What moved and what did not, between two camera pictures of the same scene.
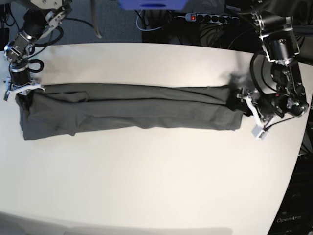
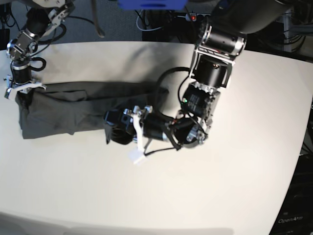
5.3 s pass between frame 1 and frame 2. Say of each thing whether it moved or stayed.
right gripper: moved
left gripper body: stayed
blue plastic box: stayed
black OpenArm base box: stayed
